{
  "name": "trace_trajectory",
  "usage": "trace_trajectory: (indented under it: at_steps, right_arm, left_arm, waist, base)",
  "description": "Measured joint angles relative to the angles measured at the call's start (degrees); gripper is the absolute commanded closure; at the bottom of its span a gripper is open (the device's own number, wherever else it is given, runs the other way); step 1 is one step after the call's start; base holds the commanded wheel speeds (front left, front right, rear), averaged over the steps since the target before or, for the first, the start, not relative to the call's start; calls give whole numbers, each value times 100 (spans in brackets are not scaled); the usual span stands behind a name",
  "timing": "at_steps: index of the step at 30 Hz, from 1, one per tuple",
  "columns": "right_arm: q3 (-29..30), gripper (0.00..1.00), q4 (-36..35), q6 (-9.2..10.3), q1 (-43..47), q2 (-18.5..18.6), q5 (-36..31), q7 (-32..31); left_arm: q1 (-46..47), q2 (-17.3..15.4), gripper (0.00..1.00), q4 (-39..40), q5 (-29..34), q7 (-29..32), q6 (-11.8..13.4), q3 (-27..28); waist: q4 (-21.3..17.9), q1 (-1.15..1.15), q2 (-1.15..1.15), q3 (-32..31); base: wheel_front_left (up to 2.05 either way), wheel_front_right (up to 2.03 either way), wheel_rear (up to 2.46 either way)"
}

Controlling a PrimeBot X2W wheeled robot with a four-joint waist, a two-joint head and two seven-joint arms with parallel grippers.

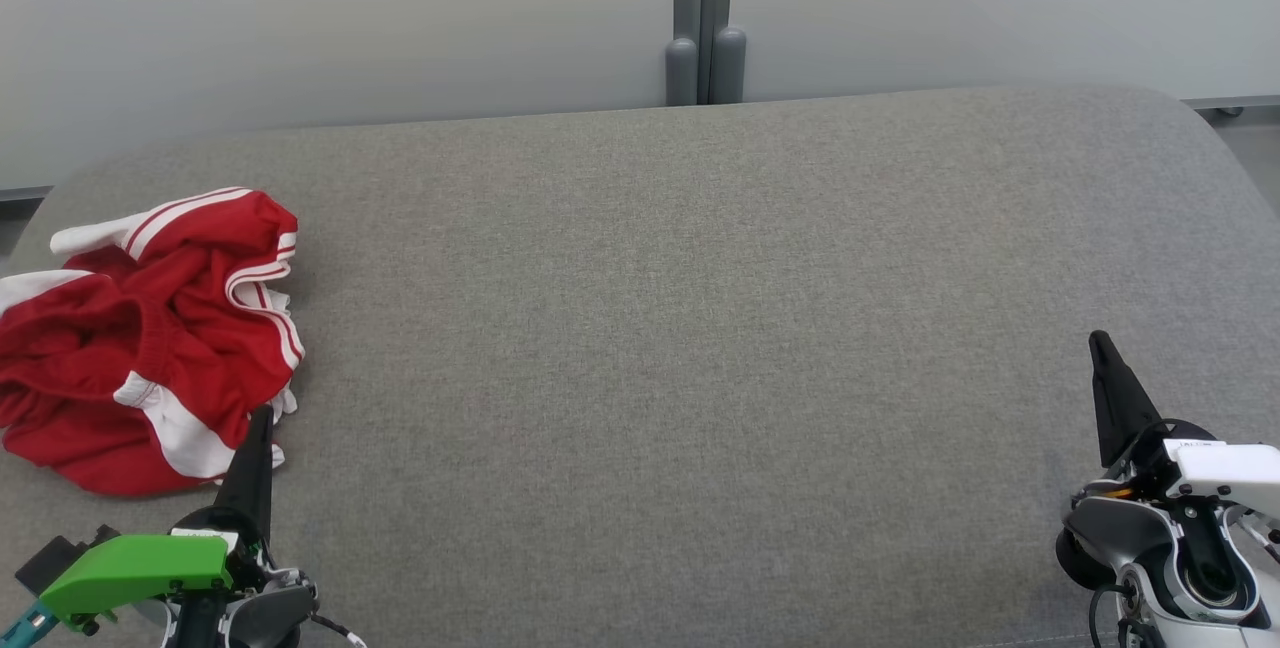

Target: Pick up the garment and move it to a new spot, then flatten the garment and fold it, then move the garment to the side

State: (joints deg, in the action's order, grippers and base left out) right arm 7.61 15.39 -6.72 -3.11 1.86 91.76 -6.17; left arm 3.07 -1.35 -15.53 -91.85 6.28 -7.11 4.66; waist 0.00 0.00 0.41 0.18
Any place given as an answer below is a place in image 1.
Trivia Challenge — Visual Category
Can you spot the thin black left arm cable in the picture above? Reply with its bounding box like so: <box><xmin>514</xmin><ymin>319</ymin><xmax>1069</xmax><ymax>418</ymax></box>
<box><xmin>308</xmin><ymin>611</ymin><xmax>367</xmax><ymax>648</ymax></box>

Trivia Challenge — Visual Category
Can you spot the red white basketball jersey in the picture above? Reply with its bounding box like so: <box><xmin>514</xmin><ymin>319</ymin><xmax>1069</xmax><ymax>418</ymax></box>
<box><xmin>0</xmin><ymin>186</ymin><xmax>306</xmax><ymax>419</ymax></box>

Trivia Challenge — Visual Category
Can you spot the left camera cable teal plug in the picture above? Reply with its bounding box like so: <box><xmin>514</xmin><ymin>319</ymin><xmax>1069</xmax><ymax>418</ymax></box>
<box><xmin>0</xmin><ymin>600</ymin><xmax>53</xmax><ymax>648</ymax></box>

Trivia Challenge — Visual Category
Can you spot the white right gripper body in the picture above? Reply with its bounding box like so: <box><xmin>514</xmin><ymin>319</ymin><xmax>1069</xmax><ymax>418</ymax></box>
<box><xmin>1075</xmin><ymin>418</ymin><xmax>1280</xmax><ymax>529</ymax></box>

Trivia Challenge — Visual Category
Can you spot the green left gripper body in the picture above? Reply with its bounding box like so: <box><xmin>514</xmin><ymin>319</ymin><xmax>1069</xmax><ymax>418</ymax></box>
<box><xmin>38</xmin><ymin>503</ymin><xmax>273</xmax><ymax>629</ymax></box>

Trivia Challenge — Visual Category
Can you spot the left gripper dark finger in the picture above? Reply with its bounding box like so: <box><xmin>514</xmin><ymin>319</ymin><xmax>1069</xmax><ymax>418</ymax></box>
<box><xmin>213</xmin><ymin>405</ymin><xmax>276</xmax><ymax>544</ymax></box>

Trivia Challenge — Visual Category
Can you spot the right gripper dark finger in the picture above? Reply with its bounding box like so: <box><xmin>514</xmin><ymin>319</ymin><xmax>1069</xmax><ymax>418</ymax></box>
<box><xmin>1088</xmin><ymin>330</ymin><xmax>1166</xmax><ymax>469</ymax></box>

